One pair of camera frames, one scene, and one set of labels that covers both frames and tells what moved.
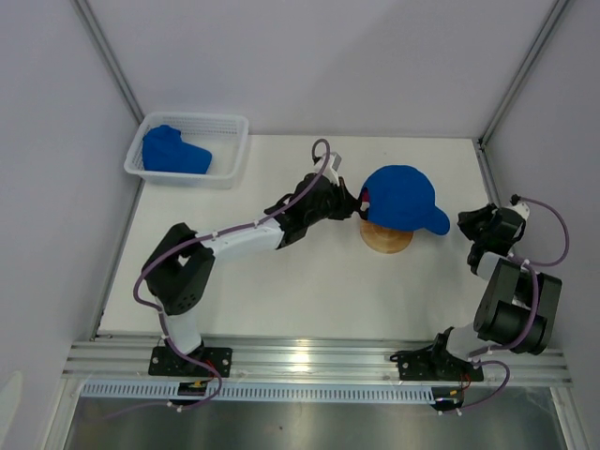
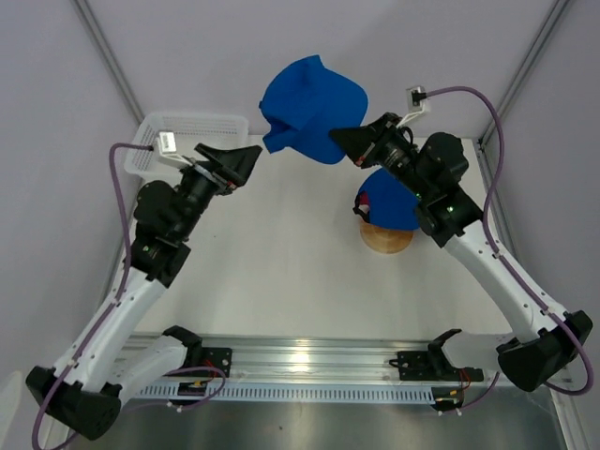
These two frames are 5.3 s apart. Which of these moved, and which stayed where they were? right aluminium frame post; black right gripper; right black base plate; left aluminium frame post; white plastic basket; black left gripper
Moved: black right gripper; black left gripper
Stayed: white plastic basket; left aluminium frame post; right aluminium frame post; right black base plate
